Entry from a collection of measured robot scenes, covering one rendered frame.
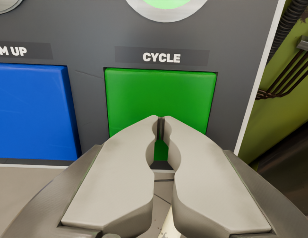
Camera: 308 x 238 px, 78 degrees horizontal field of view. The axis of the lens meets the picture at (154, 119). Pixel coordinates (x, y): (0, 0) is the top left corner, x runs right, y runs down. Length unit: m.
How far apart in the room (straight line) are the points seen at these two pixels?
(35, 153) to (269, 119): 0.51
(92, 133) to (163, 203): 1.01
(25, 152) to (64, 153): 0.03
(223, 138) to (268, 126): 0.43
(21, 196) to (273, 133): 1.23
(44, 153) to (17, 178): 1.21
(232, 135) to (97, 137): 0.11
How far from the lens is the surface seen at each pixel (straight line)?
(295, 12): 0.38
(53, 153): 0.17
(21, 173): 1.38
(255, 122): 0.59
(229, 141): 0.17
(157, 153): 0.16
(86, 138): 0.16
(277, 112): 0.54
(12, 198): 1.36
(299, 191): 0.54
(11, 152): 0.19
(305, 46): 0.41
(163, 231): 0.50
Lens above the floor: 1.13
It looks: 58 degrees down
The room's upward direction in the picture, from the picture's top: 3 degrees clockwise
